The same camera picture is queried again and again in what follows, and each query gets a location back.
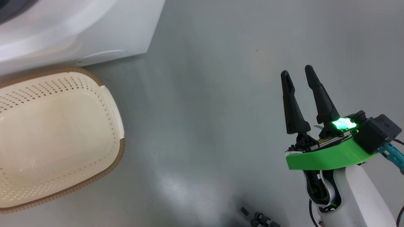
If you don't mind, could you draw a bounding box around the round white filter cover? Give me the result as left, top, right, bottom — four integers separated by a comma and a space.
77, 49, 128, 67

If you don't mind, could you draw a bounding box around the teal right camera cable connector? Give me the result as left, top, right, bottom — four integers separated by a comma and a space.
379, 142, 404, 176

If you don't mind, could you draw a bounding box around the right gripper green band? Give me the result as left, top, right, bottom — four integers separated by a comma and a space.
280, 65, 379, 171

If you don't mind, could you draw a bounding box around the grey rubber door gasket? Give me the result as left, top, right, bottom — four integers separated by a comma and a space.
0, 0, 36, 25

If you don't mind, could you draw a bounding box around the cream perforated laundry basket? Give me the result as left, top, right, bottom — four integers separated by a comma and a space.
0, 65, 126, 214

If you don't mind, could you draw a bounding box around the thin black right gripper cable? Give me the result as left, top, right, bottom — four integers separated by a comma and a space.
309, 199, 320, 227

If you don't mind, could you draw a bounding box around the white front-load washing machine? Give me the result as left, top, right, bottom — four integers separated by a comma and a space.
0, 0, 166, 76

